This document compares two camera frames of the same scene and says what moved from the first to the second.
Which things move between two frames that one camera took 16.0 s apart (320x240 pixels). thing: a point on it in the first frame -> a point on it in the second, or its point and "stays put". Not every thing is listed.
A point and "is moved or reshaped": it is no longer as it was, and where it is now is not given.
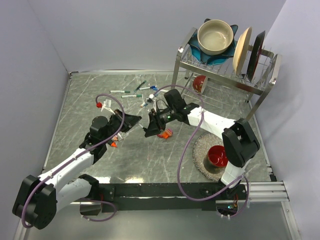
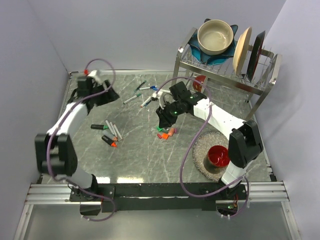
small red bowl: (199, 83) stays put
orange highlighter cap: (165, 135) stays put
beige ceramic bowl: (214, 37) stays put
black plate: (254, 53) stays put
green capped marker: (119, 91) is moved or reshaped
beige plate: (241, 50) stays put
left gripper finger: (129, 121) -> (109, 96)
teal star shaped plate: (199, 54) stays put
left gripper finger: (119, 114) -> (108, 84)
